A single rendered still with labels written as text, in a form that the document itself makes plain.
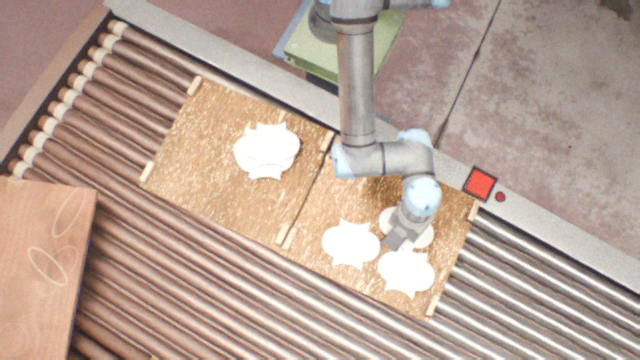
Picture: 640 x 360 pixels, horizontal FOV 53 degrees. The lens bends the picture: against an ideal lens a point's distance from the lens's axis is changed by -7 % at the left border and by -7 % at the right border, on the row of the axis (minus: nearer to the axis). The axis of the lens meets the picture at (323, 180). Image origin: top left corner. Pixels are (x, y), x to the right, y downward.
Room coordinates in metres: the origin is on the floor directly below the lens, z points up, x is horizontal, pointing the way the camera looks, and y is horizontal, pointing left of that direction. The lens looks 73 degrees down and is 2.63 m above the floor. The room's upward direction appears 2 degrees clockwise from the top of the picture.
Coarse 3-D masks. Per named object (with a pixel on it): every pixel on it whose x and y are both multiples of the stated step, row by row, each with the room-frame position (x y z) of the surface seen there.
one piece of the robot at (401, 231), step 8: (400, 200) 0.43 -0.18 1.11; (392, 216) 0.41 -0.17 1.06; (432, 216) 0.40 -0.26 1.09; (392, 224) 0.40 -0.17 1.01; (400, 224) 0.39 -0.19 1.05; (424, 224) 0.38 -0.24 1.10; (392, 232) 0.38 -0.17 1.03; (400, 232) 0.38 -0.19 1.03; (408, 232) 0.37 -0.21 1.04; (416, 232) 0.36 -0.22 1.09; (384, 240) 0.36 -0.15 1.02; (392, 240) 0.36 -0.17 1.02; (400, 240) 0.36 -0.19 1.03; (416, 240) 0.37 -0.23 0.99; (392, 248) 0.34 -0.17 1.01
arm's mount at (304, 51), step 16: (304, 16) 1.01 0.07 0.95; (384, 16) 1.02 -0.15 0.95; (400, 16) 1.02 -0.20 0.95; (304, 32) 0.95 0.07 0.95; (384, 32) 0.96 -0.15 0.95; (400, 32) 1.01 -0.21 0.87; (288, 48) 0.90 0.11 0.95; (304, 48) 0.90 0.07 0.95; (320, 48) 0.90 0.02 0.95; (336, 48) 0.91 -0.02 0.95; (384, 48) 0.91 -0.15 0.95; (304, 64) 0.87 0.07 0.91; (320, 64) 0.85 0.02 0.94; (336, 64) 0.86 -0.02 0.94; (336, 80) 0.83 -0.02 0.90
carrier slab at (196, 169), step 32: (224, 96) 0.75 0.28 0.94; (192, 128) 0.66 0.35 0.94; (224, 128) 0.66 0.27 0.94; (256, 128) 0.66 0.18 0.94; (288, 128) 0.67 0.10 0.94; (320, 128) 0.67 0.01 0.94; (160, 160) 0.56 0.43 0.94; (192, 160) 0.57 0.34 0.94; (224, 160) 0.57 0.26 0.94; (320, 160) 0.58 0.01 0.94; (160, 192) 0.48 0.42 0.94; (192, 192) 0.48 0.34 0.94; (224, 192) 0.48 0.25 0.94; (256, 192) 0.49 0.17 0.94; (288, 192) 0.49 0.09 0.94; (224, 224) 0.40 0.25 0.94; (256, 224) 0.40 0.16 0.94; (288, 224) 0.41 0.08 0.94
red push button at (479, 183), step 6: (474, 174) 0.56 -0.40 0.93; (480, 174) 0.56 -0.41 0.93; (474, 180) 0.55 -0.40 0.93; (480, 180) 0.55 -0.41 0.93; (486, 180) 0.55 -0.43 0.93; (492, 180) 0.55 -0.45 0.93; (468, 186) 0.53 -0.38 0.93; (474, 186) 0.53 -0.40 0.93; (480, 186) 0.53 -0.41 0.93; (486, 186) 0.53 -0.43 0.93; (474, 192) 0.51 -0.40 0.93; (480, 192) 0.51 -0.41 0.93; (486, 192) 0.52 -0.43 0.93
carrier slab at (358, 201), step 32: (320, 192) 0.50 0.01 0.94; (352, 192) 0.50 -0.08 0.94; (384, 192) 0.50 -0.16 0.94; (448, 192) 0.51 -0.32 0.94; (320, 224) 0.41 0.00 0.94; (448, 224) 0.42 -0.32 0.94; (288, 256) 0.33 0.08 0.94; (320, 256) 0.33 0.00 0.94; (448, 256) 0.34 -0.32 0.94; (352, 288) 0.25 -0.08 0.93; (384, 288) 0.25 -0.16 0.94
